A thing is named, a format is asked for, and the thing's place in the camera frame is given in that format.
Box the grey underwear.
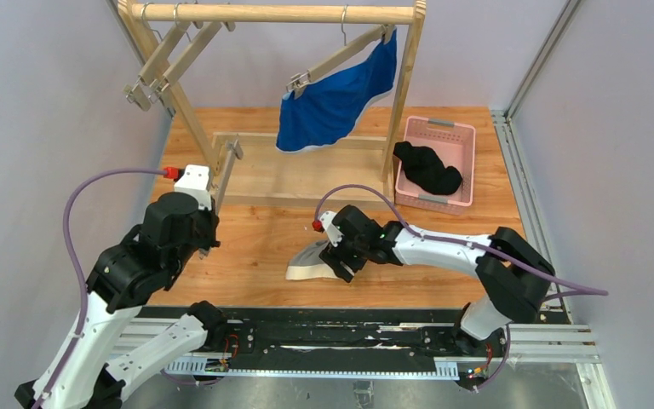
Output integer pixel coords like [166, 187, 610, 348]
[285, 240, 338, 281]

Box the wooden hanger with grey underwear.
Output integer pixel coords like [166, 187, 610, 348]
[214, 139, 244, 214]

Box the black underwear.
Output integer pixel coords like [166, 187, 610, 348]
[393, 141, 463, 195]

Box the wooden clip hanger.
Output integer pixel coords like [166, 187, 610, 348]
[139, 3, 236, 104]
[124, 3, 212, 116]

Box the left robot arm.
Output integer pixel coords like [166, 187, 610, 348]
[14, 192, 227, 408]

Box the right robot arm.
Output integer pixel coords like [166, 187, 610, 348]
[313, 205, 554, 343]

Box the blue underwear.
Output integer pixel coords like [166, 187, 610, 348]
[275, 33, 398, 153]

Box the empty wooden clip hanger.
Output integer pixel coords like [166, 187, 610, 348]
[124, 3, 212, 116]

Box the wooden hanger with blue underwear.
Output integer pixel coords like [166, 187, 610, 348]
[285, 4, 395, 98]

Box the wooden clothes rack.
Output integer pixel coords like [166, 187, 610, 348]
[116, 1, 427, 207]

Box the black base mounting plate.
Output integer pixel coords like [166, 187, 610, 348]
[165, 308, 506, 380]

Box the pink plastic basket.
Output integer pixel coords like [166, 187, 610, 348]
[393, 116, 476, 215]

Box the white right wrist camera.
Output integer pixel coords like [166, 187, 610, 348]
[312, 210, 344, 247]

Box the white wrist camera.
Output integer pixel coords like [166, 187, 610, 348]
[174, 164, 214, 210]
[312, 210, 344, 247]

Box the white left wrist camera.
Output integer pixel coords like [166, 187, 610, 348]
[174, 164, 214, 210]

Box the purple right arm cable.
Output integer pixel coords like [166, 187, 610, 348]
[313, 184, 611, 392]

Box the aluminium frame rail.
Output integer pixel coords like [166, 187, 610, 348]
[490, 0, 616, 409]

